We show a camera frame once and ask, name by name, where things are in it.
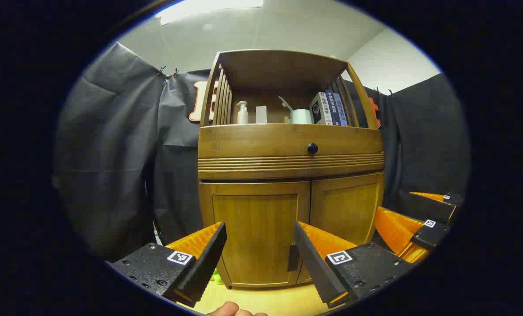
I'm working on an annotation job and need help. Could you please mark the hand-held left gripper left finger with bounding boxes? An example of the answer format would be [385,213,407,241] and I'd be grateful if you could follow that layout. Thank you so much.
[110,222,228,308]

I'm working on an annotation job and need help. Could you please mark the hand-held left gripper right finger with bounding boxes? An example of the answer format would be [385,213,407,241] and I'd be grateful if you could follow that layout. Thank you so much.
[293,222,413,309]

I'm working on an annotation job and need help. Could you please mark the wooden shoe cabinet door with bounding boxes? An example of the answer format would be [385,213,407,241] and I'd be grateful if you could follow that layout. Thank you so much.
[297,172,385,285]
[199,181,312,289]

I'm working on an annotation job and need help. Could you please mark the wooden double-door shoe cabinet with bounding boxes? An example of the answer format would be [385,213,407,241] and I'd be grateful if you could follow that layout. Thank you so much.
[197,49,386,290]

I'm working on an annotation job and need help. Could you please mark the wooden drawer with black knob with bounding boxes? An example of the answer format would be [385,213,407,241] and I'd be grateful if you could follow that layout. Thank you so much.
[198,124,385,180]

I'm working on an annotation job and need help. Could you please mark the light blue book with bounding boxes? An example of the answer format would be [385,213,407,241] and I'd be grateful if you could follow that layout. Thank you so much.
[333,92,349,127]

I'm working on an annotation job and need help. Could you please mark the black backdrop cloth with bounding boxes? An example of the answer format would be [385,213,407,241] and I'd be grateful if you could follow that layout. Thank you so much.
[53,42,470,264]

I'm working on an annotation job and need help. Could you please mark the white cylindrical container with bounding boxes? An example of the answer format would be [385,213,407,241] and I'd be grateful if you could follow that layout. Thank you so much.
[279,97,312,125]

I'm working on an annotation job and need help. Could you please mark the ceiling light panel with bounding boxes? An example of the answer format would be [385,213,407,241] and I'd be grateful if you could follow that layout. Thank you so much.
[156,0,264,25]

